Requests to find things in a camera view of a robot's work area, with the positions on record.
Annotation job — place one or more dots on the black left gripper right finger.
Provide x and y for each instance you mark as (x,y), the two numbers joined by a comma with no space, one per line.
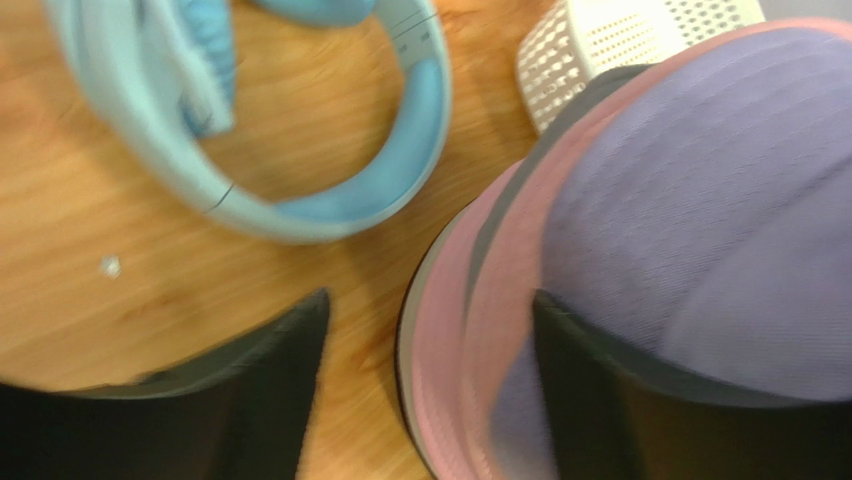
(617,412)

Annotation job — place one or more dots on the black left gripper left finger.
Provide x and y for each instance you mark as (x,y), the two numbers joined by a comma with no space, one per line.
(238,411)

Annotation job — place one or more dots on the pink cloth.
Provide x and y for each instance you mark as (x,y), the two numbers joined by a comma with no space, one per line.
(502,402)

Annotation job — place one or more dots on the lavender cloth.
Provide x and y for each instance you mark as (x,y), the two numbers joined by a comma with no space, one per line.
(708,221)

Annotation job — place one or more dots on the pink bucket hat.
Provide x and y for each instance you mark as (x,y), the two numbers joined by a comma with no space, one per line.
(438,340)

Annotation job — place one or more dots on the pink and beige reversible hat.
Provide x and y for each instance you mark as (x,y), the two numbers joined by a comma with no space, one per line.
(404,342)

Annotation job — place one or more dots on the grey hat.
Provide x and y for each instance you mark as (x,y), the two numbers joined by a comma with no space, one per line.
(596,91)

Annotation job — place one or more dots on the white perforated plastic basket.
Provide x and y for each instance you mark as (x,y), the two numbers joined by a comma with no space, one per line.
(577,40)

